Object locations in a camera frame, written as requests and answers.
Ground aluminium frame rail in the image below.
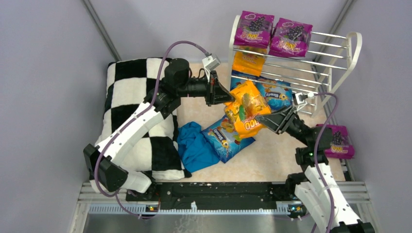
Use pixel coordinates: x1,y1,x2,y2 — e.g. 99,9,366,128
69,182,371,233

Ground orange candy bag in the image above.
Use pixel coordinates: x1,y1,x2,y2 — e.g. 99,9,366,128
232,51,266,76
224,80,271,138

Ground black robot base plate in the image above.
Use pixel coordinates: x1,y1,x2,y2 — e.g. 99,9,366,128
125,182,294,210

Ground blue cloth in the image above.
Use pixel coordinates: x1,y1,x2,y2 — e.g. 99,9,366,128
177,121,220,173

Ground purple candy bag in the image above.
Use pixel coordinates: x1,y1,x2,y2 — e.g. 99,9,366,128
318,125,355,159
269,18,313,58
234,11,275,49

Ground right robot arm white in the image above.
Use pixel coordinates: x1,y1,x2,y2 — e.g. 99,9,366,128
255,106,375,233

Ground black white checkered pillow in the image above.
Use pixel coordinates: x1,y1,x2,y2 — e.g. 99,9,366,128
97,58,191,181

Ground white metal wire shelf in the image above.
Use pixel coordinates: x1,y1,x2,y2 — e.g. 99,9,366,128
226,14,363,117

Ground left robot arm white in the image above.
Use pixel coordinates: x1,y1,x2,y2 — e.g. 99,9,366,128
83,54,234,197

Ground blue candy bag on shelf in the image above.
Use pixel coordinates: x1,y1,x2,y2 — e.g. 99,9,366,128
256,77,293,112

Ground blue candy bag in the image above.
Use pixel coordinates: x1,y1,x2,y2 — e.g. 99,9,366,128
256,77,293,112
230,70,249,90
202,116,256,163

